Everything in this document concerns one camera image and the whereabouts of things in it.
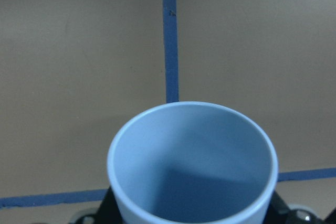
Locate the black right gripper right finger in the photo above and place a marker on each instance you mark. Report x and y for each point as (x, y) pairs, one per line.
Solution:
(277, 211)

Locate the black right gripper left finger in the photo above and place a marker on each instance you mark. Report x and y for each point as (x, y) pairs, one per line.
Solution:
(108, 211)

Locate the light blue plastic cup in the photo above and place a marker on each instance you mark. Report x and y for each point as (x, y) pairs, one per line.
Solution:
(192, 162)

